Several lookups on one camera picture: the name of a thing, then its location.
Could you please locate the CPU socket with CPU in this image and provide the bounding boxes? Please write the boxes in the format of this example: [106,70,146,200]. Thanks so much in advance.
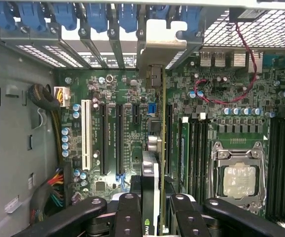
[210,140,268,215]

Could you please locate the black expansion slot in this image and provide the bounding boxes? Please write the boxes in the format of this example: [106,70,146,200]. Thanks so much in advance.
[99,103,110,176]
[115,104,126,191]

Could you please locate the white expansion slot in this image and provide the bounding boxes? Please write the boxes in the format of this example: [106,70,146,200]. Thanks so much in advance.
[80,99,93,171]

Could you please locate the green motherboard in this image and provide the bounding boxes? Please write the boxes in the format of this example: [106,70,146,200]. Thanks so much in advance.
[56,49,285,224]

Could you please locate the black open PC case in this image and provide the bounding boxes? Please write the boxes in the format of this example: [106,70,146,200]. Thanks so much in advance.
[0,0,285,237]

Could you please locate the coloured power wire bundle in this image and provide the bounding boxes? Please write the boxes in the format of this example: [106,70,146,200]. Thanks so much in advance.
[30,167,72,226]

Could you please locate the sleeved power cable white plug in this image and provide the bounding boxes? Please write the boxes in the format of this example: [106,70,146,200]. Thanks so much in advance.
[28,83,71,164]

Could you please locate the red black twisted wire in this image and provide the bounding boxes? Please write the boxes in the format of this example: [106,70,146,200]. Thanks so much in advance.
[193,21,259,104]

